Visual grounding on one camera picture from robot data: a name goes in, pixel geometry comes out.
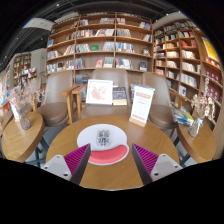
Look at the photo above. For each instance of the stack of colourful books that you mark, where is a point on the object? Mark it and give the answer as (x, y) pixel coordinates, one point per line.
(182, 116)

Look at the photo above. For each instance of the wooden bookshelf with yellow poster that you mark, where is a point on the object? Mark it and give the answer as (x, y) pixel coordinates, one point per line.
(183, 60)

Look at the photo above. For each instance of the small distant wooden bookshelf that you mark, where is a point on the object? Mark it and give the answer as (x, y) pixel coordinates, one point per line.
(21, 65)

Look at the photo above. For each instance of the brown leather wooden armchair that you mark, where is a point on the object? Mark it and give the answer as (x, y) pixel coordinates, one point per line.
(55, 110)
(160, 113)
(110, 75)

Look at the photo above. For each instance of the white orange table sign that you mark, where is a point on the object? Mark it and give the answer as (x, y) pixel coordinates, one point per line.
(141, 106)

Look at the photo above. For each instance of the white mouse pad red rest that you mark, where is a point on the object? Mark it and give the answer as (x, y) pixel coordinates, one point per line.
(106, 156)

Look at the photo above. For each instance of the dark cover book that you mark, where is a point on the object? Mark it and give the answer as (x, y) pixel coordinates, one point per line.
(120, 95)

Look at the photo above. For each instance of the glass vase dried beige flowers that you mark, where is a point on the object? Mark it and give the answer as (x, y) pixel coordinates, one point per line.
(195, 126)

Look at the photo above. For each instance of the round wooden side table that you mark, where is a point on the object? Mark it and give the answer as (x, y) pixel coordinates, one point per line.
(20, 141)
(200, 145)

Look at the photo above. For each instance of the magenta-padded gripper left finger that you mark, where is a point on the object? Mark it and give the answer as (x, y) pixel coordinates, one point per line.
(76, 159)

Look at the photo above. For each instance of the white framed floral picture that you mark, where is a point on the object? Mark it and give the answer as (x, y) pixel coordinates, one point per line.
(99, 92)

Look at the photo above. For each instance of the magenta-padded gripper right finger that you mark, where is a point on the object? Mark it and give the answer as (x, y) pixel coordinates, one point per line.
(146, 160)

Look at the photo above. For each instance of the small white table sign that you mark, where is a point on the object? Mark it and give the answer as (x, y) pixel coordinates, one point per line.
(15, 112)

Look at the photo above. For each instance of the glass vase dried pink flowers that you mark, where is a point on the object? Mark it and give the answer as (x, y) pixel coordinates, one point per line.
(24, 121)

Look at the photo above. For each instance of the wide wooden bookshelf unit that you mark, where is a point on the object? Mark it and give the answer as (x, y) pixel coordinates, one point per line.
(100, 40)

